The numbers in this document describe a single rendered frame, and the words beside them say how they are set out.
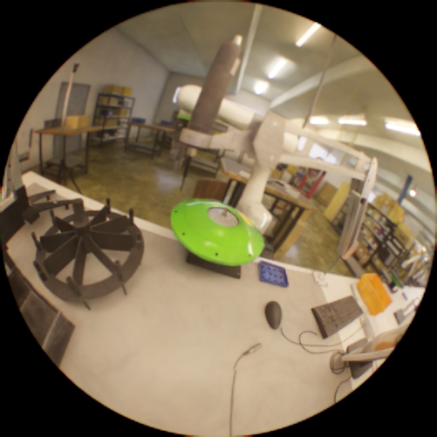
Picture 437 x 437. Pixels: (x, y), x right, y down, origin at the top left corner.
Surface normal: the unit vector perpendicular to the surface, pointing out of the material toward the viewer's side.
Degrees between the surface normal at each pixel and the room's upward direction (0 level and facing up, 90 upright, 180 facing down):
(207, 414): 0
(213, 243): 23
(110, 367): 0
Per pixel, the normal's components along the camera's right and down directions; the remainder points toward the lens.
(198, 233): 0.13, -0.64
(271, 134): 0.15, 0.58
